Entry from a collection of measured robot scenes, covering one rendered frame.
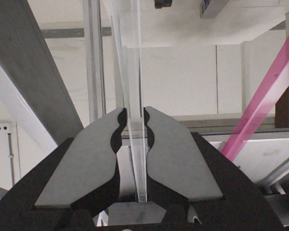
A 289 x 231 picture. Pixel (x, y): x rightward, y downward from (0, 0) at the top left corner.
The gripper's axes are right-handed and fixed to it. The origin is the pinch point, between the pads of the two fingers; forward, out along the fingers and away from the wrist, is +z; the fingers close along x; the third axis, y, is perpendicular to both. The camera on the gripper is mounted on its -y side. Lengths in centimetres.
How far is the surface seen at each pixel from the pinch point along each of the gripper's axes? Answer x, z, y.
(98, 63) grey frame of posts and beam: -10.5, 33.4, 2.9
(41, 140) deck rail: -9.1, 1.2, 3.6
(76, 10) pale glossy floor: -57, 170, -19
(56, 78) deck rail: -8.0, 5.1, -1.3
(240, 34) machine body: 49, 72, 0
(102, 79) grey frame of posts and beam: -10.0, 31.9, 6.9
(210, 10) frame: 22, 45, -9
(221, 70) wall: 96, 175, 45
